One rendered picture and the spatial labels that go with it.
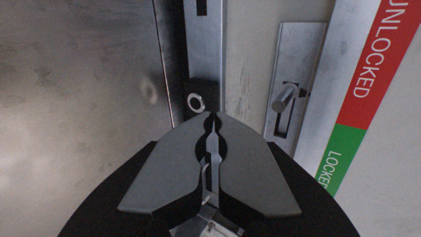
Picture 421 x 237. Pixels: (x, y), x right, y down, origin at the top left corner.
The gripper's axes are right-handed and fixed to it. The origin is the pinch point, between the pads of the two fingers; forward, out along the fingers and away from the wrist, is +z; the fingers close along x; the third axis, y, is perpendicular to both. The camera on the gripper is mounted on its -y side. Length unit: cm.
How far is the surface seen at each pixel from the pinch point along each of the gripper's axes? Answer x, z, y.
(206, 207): -2.6, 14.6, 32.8
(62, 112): -14.5, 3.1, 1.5
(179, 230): -7.9, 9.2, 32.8
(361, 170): 17.9, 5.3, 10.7
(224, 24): 1.1, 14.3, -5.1
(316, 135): 10.8, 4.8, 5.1
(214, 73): -0.3, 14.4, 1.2
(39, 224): -17.4, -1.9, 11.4
